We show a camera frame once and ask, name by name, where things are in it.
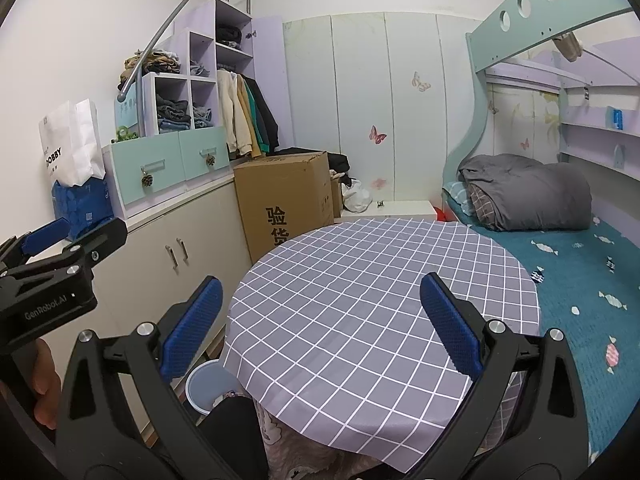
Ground cream jacket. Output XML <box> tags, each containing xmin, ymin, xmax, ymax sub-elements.
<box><xmin>216</xmin><ymin>69</ymin><xmax>253</xmax><ymax>158</ymax></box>

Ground purple wall shelf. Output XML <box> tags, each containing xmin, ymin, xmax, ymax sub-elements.
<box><xmin>557</xmin><ymin>85</ymin><xmax>640</xmax><ymax>177</ymax></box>

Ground large cardboard box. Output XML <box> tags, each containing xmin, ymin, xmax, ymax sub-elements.
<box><xmin>233</xmin><ymin>151</ymin><xmax>335</xmax><ymax>264</ymax></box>

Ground white paper bag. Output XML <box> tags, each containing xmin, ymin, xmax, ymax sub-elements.
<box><xmin>39</xmin><ymin>99</ymin><xmax>107</xmax><ymax>187</ymax></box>

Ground person's left hand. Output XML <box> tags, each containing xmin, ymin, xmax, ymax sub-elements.
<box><xmin>31</xmin><ymin>339</ymin><xmax>62</xmax><ymax>427</ymax></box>

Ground white plastic bag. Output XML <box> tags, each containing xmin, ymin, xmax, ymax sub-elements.
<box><xmin>341</xmin><ymin>179</ymin><xmax>374</xmax><ymax>213</ymax></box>

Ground person's leg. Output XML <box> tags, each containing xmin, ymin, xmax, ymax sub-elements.
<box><xmin>200</xmin><ymin>392</ymin><xmax>271</xmax><ymax>480</ymax></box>

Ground black jacket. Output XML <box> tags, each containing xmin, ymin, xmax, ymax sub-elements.
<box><xmin>245</xmin><ymin>74</ymin><xmax>280</xmax><ymax>153</ymax></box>

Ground pile of olive clothes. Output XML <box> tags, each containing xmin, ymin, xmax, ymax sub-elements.
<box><xmin>118</xmin><ymin>49</ymin><xmax>181</xmax><ymax>86</ymax></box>

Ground blue plastic bin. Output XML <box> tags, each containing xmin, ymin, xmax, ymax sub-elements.
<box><xmin>186</xmin><ymin>360</ymin><xmax>247</xmax><ymax>417</ymax></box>

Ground purple closet door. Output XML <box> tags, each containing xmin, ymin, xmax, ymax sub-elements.
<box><xmin>252</xmin><ymin>15</ymin><xmax>296</xmax><ymax>154</ymax></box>

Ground grey duvet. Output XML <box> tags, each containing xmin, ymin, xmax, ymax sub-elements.
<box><xmin>459</xmin><ymin>154</ymin><xmax>594</xmax><ymax>233</ymax></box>

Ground patterned table skirt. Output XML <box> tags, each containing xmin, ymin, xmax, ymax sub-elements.
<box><xmin>252</xmin><ymin>390</ymin><xmax>526</xmax><ymax>480</ymax></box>

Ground black clothing heap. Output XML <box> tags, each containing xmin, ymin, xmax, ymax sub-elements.
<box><xmin>272</xmin><ymin>147</ymin><xmax>351</xmax><ymax>174</ymax></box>

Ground folded jeans stack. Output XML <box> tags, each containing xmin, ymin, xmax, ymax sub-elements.
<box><xmin>156</xmin><ymin>94</ymin><xmax>193</xmax><ymax>134</ymax></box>

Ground green jacket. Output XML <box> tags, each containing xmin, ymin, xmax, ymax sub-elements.
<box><xmin>245</xmin><ymin>82</ymin><xmax>268</xmax><ymax>151</ymax></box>

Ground purple cubby shelf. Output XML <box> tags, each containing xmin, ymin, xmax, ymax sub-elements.
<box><xmin>141</xmin><ymin>0</ymin><xmax>254</xmax><ymax>139</ymax></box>

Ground long white low cabinet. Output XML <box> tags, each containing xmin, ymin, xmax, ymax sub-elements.
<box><xmin>0</xmin><ymin>180</ymin><xmax>254</xmax><ymax>441</ymax></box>

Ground black folded clothes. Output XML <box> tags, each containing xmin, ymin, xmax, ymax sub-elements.
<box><xmin>216</xmin><ymin>24</ymin><xmax>244</xmax><ymax>50</ymax></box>

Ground teal bunk bed frame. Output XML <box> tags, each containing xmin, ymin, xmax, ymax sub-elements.
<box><xmin>442</xmin><ymin>0</ymin><xmax>640</xmax><ymax>202</ymax></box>

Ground metal handrail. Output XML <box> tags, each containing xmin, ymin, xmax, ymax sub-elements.
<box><xmin>117</xmin><ymin>0</ymin><xmax>256</xmax><ymax>104</ymax></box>

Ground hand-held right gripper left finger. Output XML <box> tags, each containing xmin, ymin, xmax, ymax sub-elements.
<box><xmin>55</xmin><ymin>275</ymin><xmax>226</xmax><ymax>480</ymax></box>

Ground beige cloth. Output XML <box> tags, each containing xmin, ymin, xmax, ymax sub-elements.
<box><xmin>552</xmin><ymin>32</ymin><xmax>584</xmax><ymax>61</ymax></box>

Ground small cardboard box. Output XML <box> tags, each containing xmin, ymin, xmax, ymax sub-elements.
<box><xmin>330</xmin><ymin>172</ymin><xmax>344</xmax><ymax>219</ymax></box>

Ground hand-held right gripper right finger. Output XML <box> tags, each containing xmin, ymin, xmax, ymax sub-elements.
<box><xmin>415</xmin><ymin>272</ymin><xmax>591</xmax><ymax>480</ymax></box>

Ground pale green wardrobe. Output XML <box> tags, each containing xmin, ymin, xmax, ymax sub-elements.
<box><xmin>282</xmin><ymin>10</ymin><xmax>489</xmax><ymax>206</ymax></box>

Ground teal plaid pillow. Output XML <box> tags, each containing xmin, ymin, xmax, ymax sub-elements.
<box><xmin>442</xmin><ymin>181</ymin><xmax>474</xmax><ymax>216</ymax></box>

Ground teal sign board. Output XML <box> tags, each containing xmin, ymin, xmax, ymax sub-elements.
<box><xmin>116</xmin><ymin>94</ymin><xmax>141</xmax><ymax>137</ymax></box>

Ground teal drawer unit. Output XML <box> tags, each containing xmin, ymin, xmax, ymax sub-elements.
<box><xmin>102</xmin><ymin>125</ymin><xmax>232</xmax><ymax>220</ymax></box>

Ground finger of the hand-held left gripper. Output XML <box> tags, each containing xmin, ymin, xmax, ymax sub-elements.
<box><xmin>0</xmin><ymin>217</ymin><xmax>72</xmax><ymax>273</ymax></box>
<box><xmin>0</xmin><ymin>217</ymin><xmax>128</xmax><ymax>291</ymax></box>

